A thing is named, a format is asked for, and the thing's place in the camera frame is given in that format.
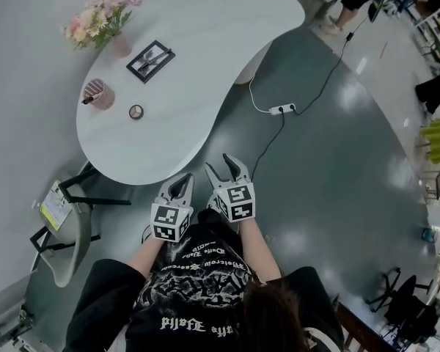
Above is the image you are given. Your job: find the person's left forearm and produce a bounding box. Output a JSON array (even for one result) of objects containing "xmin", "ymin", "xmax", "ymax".
[{"xmin": 125, "ymin": 234, "xmax": 169, "ymax": 282}]

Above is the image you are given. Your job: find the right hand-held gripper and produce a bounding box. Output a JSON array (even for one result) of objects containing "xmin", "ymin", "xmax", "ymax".
[{"xmin": 204, "ymin": 153, "xmax": 257, "ymax": 224}]

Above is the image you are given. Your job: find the white dressing table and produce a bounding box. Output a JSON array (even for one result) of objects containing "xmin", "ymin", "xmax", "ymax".
[{"xmin": 76, "ymin": 0, "xmax": 306, "ymax": 186}]

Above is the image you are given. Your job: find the brown wooden rail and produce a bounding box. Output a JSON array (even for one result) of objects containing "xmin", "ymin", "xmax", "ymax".
[{"xmin": 334, "ymin": 300, "xmax": 386, "ymax": 352}]

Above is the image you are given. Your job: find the black office chair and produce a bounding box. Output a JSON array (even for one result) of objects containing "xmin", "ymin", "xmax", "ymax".
[{"xmin": 365, "ymin": 267, "xmax": 440, "ymax": 345}]

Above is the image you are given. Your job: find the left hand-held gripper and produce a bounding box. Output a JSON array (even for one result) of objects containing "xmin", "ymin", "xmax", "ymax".
[{"xmin": 150, "ymin": 172, "xmax": 196, "ymax": 243}]

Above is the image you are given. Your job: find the grey chair with black legs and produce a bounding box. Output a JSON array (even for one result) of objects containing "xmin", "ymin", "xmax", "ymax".
[{"xmin": 29, "ymin": 166, "xmax": 133, "ymax": 289}]

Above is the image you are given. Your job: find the thin black cable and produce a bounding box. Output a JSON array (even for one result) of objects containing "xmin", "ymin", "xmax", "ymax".
[{"xmin": 249, "ymin": 111, "xmax": 286, "ymax": 183}]

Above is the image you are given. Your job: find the person's black printed t-shirt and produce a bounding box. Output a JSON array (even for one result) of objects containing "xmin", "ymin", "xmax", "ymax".
[{"xmin": 63, "ymin": 208, "xmax": 346, "ymax": 352}]

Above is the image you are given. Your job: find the black picture frame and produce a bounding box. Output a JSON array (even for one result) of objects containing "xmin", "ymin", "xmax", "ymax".
[{"xmin": 125, "ymin": 40, "xmax": 177, "ymax": 85}]

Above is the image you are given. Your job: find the white power strip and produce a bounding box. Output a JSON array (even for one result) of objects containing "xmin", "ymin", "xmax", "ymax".
[{"xmin": 269, "ymin": 103, "xmax": 297, "ymax": 117}]

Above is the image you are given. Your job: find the white shelf rack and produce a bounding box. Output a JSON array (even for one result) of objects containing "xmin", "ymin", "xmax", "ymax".
[{"xmin": 413, "ymin": 2, "xmax": 440, "ymax": 57}]

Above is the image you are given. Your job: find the black brown-tipped pen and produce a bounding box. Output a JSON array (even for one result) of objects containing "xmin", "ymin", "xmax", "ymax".
[{"xmin": 81, "ymin": 92, "xmax": 104, "ymax": 106}]

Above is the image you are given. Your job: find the grey metal frame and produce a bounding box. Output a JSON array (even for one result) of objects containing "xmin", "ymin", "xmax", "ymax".
[{"xmin": 0, "ymin": 298, "xmax": 36, "ymax": 348}]

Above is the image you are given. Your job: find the person's right forearm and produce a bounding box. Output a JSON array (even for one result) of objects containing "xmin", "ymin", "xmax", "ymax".
[{"xmin": 237, "ymin": 218, "xmax": 284, "ymax": 284}]

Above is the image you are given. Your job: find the black cable with adapter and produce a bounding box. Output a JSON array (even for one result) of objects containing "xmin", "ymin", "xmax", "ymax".
[{"xmin": 292, "ymin": 12, "xmax": 370, "ymax": 117}]

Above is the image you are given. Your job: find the white power cable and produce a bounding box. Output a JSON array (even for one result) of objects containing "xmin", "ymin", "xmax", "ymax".
[{"xmin": 248, "ymin": 76, "xmax": 274, "ymax": 114}]

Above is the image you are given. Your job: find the pink flower bouquet in vase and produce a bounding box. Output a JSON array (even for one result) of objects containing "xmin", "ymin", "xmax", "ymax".
[{"xmin": 60, "ymin": 0, "xmax": 147, "ymax": 59}]

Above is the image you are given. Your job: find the pink striped pen holder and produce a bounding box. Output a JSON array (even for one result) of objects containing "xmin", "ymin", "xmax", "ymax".
[{"xmin": 84, "ymin": 78, "xmax": 116, "ymax": 111}]

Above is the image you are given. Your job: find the yellow white paper tag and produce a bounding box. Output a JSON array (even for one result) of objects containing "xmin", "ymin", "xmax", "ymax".
[{"xmin": 39, "ymin": 180, "xmax": 73, "ymax": 231}]

